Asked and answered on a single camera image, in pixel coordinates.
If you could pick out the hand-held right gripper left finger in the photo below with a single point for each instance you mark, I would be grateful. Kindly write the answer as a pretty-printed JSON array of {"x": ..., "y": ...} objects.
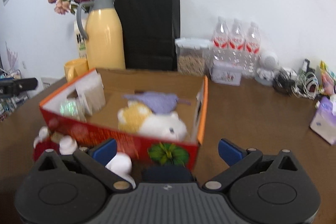
[{"x": 107, "y": 150}]

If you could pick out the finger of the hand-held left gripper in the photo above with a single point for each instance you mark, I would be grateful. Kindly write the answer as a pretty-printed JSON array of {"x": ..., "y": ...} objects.
[{"x": 21, "y": 85}]

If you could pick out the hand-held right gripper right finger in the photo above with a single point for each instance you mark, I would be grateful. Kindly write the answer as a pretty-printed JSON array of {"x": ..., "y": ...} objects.
[{"x": 228, "y": 151}]

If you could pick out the red cardboard box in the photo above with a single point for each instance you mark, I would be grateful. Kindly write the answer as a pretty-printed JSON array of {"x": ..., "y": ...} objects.
[{"x": 105, "y": 134}]

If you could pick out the white ball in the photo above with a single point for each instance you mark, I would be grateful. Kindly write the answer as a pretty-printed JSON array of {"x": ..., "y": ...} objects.
[{"x": 119, "y": 163}]

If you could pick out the red artificial flower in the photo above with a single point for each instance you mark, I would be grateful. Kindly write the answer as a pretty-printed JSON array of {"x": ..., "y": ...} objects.
[{"x": 44, "y": 151}]

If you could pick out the white vent box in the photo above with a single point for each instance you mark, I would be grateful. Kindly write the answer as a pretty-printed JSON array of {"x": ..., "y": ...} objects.
[{"x": 50, "y": 82}]

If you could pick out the iridescent shiny jar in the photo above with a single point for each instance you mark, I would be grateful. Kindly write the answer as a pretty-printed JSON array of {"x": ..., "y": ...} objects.
[{"x": 69, "y": 108}]

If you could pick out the yellow white plush toy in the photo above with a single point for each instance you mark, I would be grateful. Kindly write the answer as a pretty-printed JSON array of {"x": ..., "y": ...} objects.
[{"x": 157, "y": 127}]

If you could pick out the yellow mug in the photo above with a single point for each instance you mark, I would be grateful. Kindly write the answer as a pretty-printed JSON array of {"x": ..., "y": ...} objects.
[{"x": 76, "y": 67}]

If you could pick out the white plastic packet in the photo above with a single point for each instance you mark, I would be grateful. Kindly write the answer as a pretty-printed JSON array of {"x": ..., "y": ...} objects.
[{"x": 92, "y": 92}]

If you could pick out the purple knit cloth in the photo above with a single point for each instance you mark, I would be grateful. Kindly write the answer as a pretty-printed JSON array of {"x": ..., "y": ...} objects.
[{"x": 157, "y": 102}]

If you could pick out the white milk carton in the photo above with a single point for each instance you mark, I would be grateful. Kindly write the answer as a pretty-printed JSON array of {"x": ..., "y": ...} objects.
[{"x": 80, "y": 43}]

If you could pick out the white printed tin box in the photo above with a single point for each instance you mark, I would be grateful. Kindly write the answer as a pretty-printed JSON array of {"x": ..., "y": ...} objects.
[{"x": 225, "y": 74}]

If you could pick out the yellow thermos jug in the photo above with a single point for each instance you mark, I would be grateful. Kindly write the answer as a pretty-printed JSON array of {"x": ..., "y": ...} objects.
[{"x": 105, "y": 37}]

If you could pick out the clear cereal container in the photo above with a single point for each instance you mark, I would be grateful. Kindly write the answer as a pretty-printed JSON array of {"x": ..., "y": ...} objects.
[{"x": 190, "y": 62}]

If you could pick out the white robot speaker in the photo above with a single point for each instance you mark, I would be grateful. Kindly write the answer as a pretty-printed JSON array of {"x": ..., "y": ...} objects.
[{"x": 269, "y": 61}]

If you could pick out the purple white tissue pack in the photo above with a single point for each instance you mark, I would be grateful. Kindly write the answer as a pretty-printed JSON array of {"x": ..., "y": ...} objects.
[{"x": 324, "y": 121}]

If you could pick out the clear water bottle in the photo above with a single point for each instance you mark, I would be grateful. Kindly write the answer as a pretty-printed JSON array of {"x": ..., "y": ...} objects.
[
  {"x": 221, "y": 37},
  {"x": 237, "y": 40},
  {"x": 252, "y": 45}
]

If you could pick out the black charger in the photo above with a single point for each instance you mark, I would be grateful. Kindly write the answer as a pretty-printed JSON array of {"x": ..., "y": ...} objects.
[{"x": 306, "y": 65}]

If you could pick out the colourful snack packet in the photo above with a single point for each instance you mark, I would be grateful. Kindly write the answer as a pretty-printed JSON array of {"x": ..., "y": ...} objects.
[{"x": 326, "y": 77}]

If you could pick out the black paper bag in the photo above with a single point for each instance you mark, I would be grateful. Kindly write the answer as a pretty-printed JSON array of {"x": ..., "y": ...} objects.
[{"x": 149, "y": 29}]

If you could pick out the white wall socket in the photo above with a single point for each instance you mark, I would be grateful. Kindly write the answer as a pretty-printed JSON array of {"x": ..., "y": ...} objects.
[{"x": 24, "y": 64}]

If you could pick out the purple wall sticker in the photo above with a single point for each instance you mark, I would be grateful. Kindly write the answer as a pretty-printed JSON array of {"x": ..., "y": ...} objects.
[{"x": 11, "y": 57}]

